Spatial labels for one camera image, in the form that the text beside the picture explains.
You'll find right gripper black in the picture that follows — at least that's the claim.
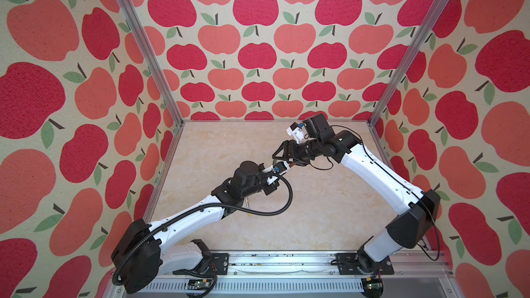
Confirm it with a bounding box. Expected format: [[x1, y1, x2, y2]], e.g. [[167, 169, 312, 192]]
[[272, 140, 320, 166]]

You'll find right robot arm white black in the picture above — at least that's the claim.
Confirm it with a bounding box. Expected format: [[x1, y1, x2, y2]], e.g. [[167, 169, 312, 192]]
[[272, 114, 440, 275]]

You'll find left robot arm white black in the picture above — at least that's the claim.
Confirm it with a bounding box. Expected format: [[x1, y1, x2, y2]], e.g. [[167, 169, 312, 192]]
[[111, 161, 293, 294]]

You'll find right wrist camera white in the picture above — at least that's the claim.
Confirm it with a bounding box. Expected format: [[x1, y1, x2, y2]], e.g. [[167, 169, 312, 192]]
[[287, 122, 305, 144]]

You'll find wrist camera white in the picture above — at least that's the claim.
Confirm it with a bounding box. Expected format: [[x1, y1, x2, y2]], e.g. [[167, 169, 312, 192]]
[[287, 122, 305, 144], [262, 161, 290, 186]]

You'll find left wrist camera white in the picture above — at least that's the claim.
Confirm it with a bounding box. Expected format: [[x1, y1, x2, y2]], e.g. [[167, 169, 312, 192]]
[[262, 161, 290, 186]]

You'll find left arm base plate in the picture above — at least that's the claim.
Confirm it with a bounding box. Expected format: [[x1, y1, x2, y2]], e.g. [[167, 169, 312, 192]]
[[173, 252, 230, 277]]

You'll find aluminium frame rail front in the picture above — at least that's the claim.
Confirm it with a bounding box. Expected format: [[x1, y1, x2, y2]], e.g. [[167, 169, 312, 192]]
[[97, 250, 465, 298]]

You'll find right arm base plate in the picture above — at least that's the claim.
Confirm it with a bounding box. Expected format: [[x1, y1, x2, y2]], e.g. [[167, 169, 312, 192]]
[[331, 252, 395, 276]]

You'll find right aluminium frame post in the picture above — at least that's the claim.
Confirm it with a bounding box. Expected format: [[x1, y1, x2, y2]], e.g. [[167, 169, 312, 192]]
[[368, 0, 449, 129]]

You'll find aluminium frame post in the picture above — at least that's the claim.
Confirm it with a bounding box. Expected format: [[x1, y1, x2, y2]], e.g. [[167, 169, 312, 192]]
[[368, 0, 449, 129], [117, 0, 184, 129]]

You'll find left aluminium frame post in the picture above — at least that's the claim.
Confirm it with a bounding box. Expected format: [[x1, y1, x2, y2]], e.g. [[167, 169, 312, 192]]
[[117, 0, 184, 129]]

